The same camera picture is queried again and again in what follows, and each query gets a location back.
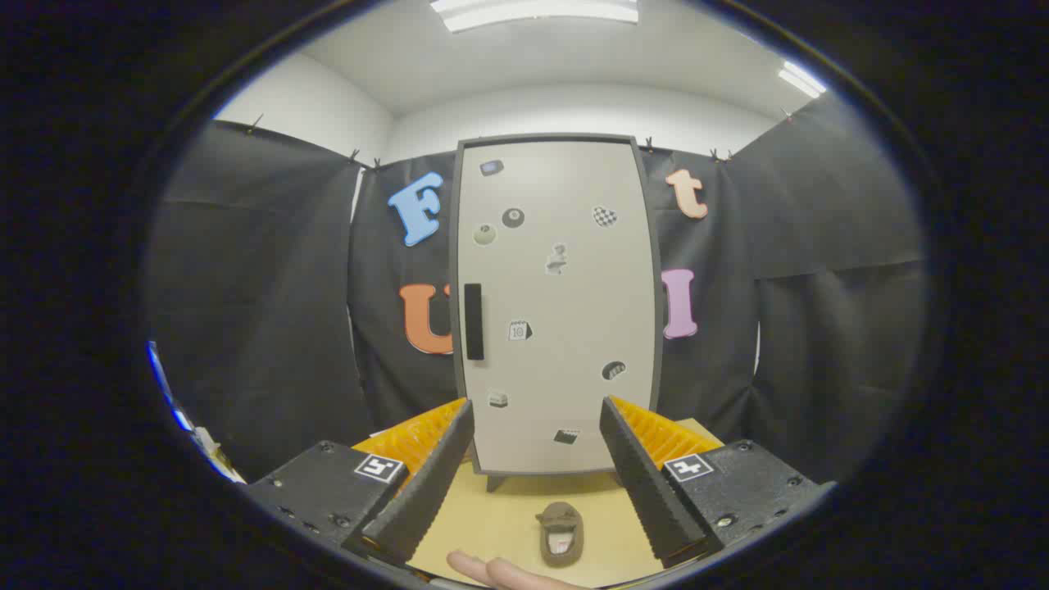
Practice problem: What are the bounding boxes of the black backdrop cloth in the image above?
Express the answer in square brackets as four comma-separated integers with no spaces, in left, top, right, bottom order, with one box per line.
[148,90,927,484]

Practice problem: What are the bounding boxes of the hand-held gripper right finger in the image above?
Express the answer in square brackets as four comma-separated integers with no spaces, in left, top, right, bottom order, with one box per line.
[599,396,837,570]

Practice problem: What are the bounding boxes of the small ceiling light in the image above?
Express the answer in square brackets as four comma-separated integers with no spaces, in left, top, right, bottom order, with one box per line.
[777,61,829,99]

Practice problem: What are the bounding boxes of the white crumpled clutter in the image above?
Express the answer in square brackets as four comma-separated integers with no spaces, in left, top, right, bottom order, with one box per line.
[193,426,247,484]

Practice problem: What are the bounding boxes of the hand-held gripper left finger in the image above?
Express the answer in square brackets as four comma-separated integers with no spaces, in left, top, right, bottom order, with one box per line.
[246,397,476,568]

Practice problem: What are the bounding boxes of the dark grey shoe cabinet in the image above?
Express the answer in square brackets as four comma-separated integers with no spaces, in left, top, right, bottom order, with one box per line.
[448,134,665,492]

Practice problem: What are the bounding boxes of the brown fluffy shoe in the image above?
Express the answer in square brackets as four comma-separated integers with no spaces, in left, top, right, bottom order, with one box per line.
[536,502,585,568]

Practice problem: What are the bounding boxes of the long ceiling light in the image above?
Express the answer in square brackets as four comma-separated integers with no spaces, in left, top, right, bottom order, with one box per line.
[430,0,640,34]

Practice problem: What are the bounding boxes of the black door handle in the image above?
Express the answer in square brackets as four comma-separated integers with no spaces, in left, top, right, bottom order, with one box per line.
[464,284,485,361]

